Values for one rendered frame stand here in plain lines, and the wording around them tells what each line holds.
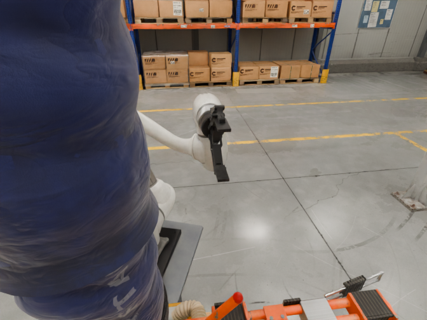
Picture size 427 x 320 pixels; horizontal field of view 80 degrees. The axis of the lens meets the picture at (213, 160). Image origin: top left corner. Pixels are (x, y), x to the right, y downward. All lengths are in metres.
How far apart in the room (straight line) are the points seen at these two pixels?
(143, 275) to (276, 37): 9.07
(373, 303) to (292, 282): 1.57
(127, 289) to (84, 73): 0.30
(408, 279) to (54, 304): 2.61
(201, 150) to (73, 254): 0.66
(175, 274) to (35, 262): 1.09
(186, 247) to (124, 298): 1.08
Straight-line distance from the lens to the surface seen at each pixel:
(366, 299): 0.82
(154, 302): 0.53
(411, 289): 2.72
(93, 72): 0.26
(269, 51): 9.29
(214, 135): 0.72
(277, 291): 2.28
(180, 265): 1.43
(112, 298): 0.43
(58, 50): 0.25
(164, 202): 1.42
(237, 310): 0.72
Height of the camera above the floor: 1.88
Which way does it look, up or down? 30 degrees down
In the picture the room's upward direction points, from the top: straight up
